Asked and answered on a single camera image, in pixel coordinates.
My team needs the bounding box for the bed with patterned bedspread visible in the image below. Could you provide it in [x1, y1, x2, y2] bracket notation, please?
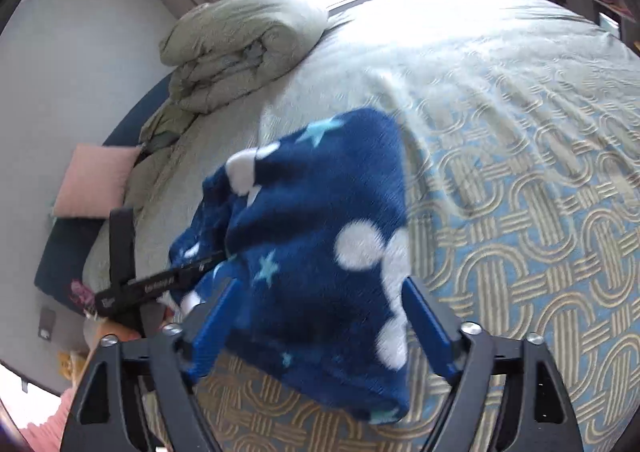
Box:
[80, 0, 640, 452]

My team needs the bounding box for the person's left hand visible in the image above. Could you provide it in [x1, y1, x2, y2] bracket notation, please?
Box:
[86, 317, 151, 344]

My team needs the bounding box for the pink pillow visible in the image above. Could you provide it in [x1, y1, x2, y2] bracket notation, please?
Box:
[52, 144, 144, 221]

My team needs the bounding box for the folded grey-green duvet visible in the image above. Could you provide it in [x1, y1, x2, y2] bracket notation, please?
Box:
[159, 0, 331, 115]

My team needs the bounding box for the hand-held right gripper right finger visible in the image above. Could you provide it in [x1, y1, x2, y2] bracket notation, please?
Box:
[402, 276, 586, 452]

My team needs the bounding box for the pink patterned object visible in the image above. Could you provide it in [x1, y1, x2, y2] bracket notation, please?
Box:
[69, 279, 102, 319]

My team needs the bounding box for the navy star fleece blanket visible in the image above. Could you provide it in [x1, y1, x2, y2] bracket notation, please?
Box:
[167, 106, 413, 425]

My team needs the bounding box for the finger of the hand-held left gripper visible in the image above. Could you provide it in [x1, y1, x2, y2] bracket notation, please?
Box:
[171, 253, 237, 285]

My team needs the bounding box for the dark blue headboard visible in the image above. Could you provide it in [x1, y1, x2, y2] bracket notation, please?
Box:
[34, 76, 173, 317]

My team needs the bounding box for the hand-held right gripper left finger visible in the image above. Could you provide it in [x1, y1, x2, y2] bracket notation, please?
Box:
[60, 277, 243, 452]

